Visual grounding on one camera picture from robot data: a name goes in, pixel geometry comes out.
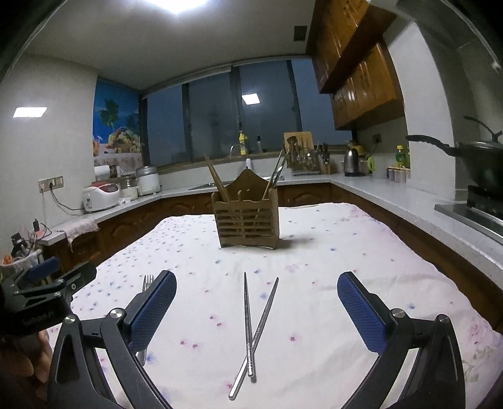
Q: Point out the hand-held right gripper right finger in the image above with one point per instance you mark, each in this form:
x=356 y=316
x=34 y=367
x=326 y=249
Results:
x=361 y=310

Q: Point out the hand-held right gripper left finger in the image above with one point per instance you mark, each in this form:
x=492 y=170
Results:
x=155 y=306

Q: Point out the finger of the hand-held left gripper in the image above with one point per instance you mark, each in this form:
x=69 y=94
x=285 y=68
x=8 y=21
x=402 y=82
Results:
x=78 y=275
x=43 y=269

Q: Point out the wooden utensil holder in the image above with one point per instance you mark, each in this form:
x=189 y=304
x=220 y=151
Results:
x=245 y=224

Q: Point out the dish rack with utensils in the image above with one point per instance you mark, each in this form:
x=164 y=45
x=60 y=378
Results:
x=308 y=163

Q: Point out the person's left hand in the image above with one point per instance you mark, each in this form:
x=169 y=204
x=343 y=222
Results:
x=43 y=361

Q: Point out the metal fork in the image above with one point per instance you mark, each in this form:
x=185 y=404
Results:
x=147 y=283

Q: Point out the lace cloth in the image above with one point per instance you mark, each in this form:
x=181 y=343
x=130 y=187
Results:
x=80 y=228

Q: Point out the floral tablecloth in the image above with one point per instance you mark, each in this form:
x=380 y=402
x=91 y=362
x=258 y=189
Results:
x=334 y=255

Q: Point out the white and red rice cooker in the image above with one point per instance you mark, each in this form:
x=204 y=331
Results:
x=100 y=196

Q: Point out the white paper roll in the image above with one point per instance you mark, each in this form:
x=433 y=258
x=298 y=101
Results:
x=103 y=172

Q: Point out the white cooker with metal lid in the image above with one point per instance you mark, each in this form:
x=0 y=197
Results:
x=147 y=181

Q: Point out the wooden base cabinets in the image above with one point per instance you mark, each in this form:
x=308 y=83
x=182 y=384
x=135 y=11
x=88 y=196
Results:
x=314 y=194

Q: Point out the steel kitchen sink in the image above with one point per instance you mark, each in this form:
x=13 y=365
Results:
x=212 y=185

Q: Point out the spice jar set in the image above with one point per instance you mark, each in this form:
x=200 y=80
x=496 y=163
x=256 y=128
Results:
x=397 y=175

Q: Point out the green cup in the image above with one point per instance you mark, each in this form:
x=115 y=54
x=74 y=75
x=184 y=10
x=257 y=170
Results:
x=370 y=164

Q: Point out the steel electric kettle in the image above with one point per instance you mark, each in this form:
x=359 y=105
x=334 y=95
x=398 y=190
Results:
x=353 y=163

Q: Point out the cooking oil bottle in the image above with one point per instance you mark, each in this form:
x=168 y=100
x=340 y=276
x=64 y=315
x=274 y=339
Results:
x=402 y=157

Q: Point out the wooden cutting board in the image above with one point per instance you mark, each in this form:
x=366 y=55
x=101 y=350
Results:
x=298 y=137

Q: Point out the yellow bottle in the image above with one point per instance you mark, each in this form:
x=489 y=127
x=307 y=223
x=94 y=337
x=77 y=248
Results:
x=243 y=143

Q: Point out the dark bottle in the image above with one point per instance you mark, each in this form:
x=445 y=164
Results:
x=259 y=145

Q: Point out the black wok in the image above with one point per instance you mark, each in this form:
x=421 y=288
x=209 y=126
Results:
x=483 y=161

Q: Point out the kitchen window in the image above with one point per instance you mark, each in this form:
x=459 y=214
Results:
x=204 y=118

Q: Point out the ceiling vent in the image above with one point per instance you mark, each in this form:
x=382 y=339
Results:
x=300 y=33

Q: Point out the ceiling light panel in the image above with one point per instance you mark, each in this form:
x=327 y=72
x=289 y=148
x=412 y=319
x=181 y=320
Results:
x=184 y=4

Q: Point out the wall socket strip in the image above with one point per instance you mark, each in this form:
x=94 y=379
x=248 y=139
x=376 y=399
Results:
x=51 y=184

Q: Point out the tropical fruit wall poster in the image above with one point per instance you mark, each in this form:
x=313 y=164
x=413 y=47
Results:
x=114 y=118

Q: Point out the dark wall socket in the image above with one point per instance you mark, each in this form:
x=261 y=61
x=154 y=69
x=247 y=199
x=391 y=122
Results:
x=377 y=138

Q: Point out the wooden wall cabinets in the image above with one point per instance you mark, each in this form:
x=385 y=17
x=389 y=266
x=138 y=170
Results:
x=353 y=70

